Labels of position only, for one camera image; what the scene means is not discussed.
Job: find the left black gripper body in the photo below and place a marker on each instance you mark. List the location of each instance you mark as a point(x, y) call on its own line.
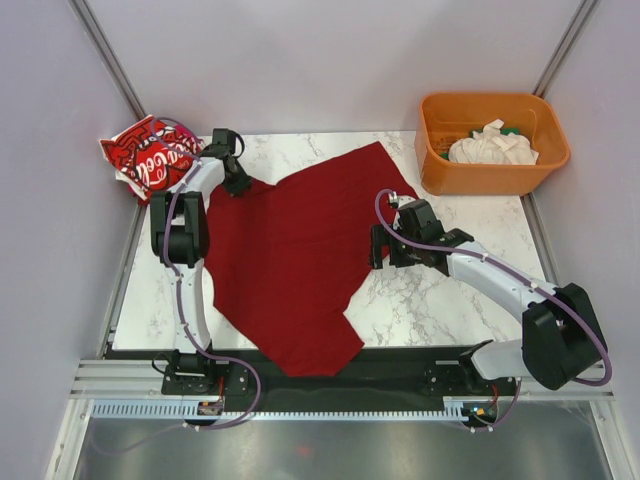
point(239, 182)

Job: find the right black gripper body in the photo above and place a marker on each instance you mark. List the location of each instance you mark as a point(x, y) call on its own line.
point(409, 256)

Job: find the dark red t shirt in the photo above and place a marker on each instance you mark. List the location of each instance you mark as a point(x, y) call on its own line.
point(285, 259)

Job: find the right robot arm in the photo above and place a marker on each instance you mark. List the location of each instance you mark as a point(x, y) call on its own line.
point(561, 340)

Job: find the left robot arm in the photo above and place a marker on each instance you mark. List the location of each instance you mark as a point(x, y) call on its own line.
point(180, 237)

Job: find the pink folded t shirt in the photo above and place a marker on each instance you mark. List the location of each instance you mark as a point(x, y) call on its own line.
point(170, 164)

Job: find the red coca cola t shirt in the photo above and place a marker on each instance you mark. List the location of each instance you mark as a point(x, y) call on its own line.
point(133, 180)

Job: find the orange plastic bin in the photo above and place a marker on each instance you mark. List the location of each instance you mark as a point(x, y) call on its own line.
point(447, 117)

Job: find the red white patterned t shirt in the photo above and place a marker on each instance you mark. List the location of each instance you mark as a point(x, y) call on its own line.
point(128, 149)

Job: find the green cloth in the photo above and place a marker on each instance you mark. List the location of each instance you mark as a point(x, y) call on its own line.
point(503, 131)

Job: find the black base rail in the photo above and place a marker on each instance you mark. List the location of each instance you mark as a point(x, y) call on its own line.
point(387, 379)

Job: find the white slotted cable duct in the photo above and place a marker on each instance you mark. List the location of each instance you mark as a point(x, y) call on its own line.
point(192, 410)

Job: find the left aluminium corner post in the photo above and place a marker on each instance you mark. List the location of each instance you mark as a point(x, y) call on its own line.
point(99, 39)

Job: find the aluminium corner post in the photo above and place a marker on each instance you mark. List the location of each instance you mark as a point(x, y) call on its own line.
point(99, 39)
point(566, 44)

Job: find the right aluminium corner post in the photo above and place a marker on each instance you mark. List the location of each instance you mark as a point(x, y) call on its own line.
point(566, 44)

